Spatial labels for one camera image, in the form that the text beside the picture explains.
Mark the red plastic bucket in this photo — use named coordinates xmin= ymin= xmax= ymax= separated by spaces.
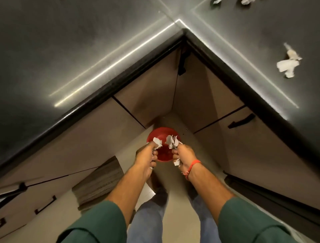
xmin=146 ymin=127 xmax=181 ymax=163

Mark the striped brown floor mat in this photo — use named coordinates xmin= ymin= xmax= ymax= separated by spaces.
xmin=72 ymin=156 xmax=125 ymax=211

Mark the person's right forearm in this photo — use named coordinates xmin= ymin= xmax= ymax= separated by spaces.
xmin=187 ymin=164 xmax=235 ymax=225

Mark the green shirt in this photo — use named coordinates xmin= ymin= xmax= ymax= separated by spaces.
xmin=56 ymin=196 xmax=298 ymax=243

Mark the person's left forearm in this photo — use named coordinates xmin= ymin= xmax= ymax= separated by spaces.
xmin=105 ymin=163 xmax=150 ymax=221

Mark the person's right hand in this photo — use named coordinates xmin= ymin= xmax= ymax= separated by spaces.
xmin=172 ymin=143 xmax=198 ymax=174

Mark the person's left hand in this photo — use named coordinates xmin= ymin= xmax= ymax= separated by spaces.
xmin=134 ymin=141 xmax=159 ymax=180

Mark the orange thread wristband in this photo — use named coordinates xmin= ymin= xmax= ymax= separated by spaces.
xmin=181 ymin=160 xmax=202 ymax=181

